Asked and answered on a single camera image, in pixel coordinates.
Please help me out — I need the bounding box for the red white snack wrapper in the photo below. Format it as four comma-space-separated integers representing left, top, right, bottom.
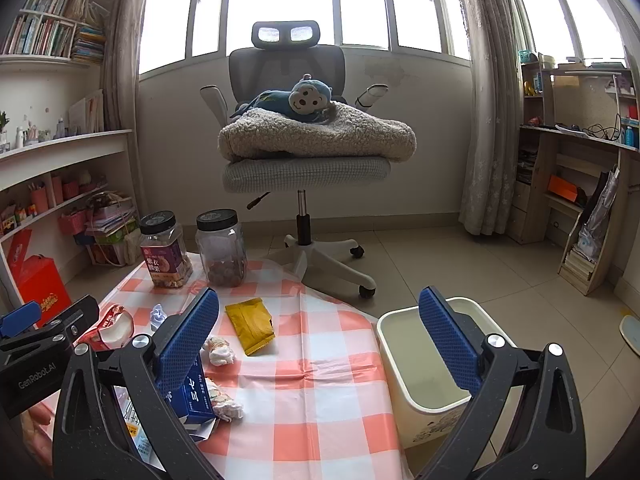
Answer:
78, 304, 134, 352

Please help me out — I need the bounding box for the blue tissue box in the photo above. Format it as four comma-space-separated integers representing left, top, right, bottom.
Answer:
165, 356, 215, 430

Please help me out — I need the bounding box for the white tissue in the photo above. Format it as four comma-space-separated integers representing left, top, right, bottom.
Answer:
203, 336, 235, 367

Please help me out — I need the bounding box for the white plastic trash bin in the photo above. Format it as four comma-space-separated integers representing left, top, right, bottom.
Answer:
375, 294, 524, 450

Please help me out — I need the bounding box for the red gift box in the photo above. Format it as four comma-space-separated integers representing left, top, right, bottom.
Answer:
6, 229, 72, 327

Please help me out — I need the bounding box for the small clear plastic wrapper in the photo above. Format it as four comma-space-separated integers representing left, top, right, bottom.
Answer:
149, 304, 167, 332

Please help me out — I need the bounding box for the jar with purple label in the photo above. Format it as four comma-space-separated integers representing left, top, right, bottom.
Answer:
140, 210, 192, 288

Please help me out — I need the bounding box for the crumpled tissue near box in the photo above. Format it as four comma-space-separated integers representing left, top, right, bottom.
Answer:
205, 378, 244, 422

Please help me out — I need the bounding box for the white bathroom scale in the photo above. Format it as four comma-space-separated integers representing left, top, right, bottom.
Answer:
620, 315, 640, 356

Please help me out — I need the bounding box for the clear jar with dark nuts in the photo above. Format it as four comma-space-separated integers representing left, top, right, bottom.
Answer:
195, 209, 247, 288

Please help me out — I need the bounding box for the yellow snack bag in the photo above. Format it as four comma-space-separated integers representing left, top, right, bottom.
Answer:
224, 298, 276, 356

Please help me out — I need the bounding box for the red white checkered tablecloth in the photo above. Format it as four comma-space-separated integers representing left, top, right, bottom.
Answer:
22, 251, 414, 480

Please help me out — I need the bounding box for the right beige curtain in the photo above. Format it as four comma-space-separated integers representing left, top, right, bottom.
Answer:
459, 0, 523, 236

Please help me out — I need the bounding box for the beige curtain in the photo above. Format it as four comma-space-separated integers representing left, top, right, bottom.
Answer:
101, 0, 149, 214
459, 0, 523, 236

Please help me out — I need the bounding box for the wooden desk shelf unit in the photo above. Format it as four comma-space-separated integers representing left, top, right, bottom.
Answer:
506, 51, 639, 295

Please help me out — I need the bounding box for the blue monkey plush toy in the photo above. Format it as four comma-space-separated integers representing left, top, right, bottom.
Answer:
231, 74, 332, 124

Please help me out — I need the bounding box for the beige fleece blanket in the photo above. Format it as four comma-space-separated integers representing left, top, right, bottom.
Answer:
218, 103, 416, 162

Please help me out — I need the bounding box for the grey office chair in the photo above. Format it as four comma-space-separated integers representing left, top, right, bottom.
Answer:
224, 21, 390, 299

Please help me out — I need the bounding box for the left beige curtain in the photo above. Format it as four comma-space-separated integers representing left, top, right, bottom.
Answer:
101, 0, 149, 214

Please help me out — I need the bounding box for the white wall bookshelf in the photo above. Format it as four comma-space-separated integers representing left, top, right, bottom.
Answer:
1, 0, 139, 281

